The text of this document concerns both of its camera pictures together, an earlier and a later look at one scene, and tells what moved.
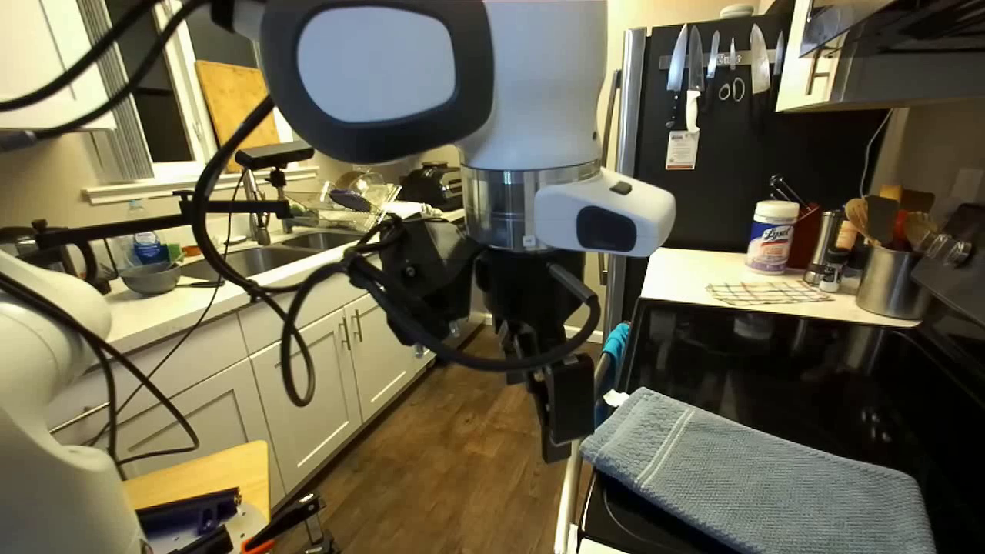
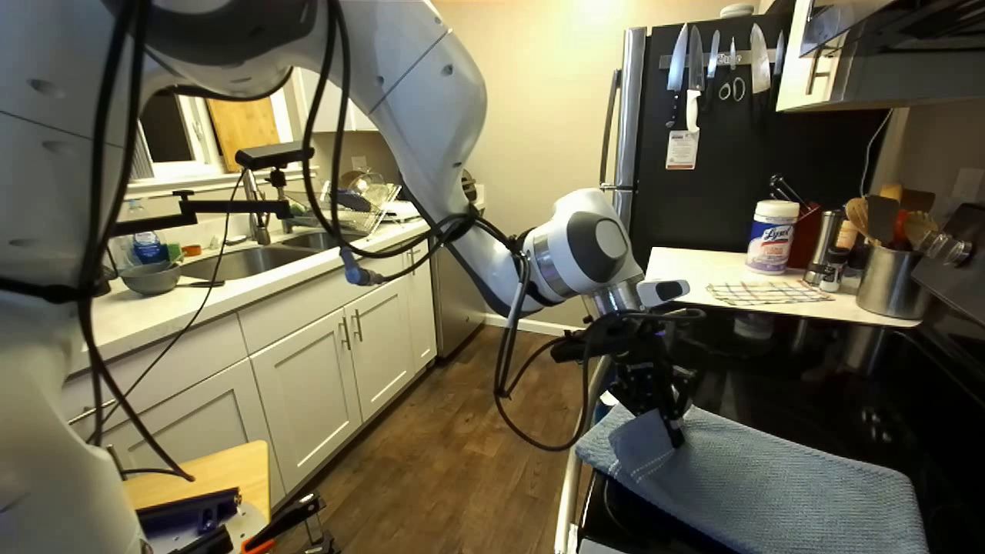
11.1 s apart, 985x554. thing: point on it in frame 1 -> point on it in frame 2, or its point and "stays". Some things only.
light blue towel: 757,487 stays
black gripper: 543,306 -> 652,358
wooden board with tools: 211,501 stays
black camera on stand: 273,159 stays
